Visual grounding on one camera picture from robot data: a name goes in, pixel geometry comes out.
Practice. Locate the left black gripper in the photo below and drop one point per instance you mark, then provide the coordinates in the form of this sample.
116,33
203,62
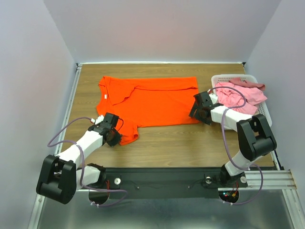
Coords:
116,140

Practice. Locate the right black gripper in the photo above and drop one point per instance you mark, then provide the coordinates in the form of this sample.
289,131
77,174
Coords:
198,114

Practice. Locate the orange t shirt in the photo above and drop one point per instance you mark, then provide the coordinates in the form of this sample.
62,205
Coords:
147,102

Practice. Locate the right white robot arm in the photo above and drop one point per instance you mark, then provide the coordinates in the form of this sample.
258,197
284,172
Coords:
255,137

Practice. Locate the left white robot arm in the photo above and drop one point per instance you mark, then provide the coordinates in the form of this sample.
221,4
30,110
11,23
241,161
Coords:
87,176

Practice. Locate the light pink t shirt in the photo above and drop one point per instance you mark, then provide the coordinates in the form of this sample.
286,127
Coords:
242,99

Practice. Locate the dusty rose t shirt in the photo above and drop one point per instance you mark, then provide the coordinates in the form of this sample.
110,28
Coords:
247,84

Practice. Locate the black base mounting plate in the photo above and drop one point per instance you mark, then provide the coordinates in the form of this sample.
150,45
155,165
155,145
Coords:
159,183

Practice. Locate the white plastic laundry basket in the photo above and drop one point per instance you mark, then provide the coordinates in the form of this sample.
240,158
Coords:
262,107

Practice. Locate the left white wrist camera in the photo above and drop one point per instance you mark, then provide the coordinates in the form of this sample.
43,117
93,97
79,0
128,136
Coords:
98,120

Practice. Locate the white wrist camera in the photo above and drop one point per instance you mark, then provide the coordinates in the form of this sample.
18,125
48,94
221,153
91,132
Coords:
213,97
98,120

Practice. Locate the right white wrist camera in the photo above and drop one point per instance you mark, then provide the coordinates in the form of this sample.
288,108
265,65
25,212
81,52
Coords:
213,97

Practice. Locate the aluminium frame rail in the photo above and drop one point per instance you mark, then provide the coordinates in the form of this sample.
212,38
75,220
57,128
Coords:
53,179

